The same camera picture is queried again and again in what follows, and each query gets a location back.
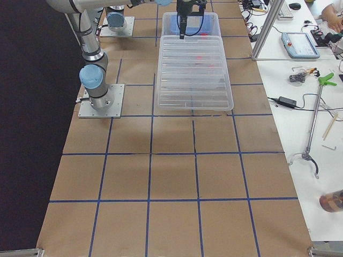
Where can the blue teach pendant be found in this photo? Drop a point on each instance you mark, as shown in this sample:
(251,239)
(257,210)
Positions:
(299,46)

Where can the clear plastic storage box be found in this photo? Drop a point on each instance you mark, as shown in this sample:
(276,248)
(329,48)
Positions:
(208,24)

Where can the aluminium frame post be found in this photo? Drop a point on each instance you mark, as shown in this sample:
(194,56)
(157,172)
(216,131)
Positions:
(270,19)

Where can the black small parts pile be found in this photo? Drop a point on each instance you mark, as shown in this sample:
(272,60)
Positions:
(300,77)

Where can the white keyboard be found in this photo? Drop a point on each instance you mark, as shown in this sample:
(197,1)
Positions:
(285,13)

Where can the green handled reacher grabber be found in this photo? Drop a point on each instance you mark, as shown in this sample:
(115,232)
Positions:
(323,81)

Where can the clear plastic box lid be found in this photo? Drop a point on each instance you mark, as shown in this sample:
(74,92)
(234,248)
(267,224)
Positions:
(193,74)

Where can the person hand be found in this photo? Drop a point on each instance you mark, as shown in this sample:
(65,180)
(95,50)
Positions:
(335,23)

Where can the wooden chopsticks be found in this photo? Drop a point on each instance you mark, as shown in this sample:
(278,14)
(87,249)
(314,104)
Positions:
(329,126)

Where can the silver allen key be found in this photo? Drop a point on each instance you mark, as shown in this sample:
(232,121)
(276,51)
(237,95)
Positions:
(329,147)

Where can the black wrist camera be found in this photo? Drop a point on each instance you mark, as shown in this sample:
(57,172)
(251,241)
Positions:
(201,4)

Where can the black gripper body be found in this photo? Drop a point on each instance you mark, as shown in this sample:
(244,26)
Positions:
(183,7)

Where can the black power adapter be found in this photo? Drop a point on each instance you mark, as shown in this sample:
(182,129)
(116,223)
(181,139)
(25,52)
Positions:
(283,101)

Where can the black computer mouse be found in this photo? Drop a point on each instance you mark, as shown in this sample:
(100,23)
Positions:
(294,6)

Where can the brown cylindrical container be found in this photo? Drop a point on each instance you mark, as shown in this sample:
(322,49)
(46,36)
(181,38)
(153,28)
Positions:
(331,202)

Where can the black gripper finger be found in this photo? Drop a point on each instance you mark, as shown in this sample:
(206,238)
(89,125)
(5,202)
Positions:
(178,21)
(183,26)

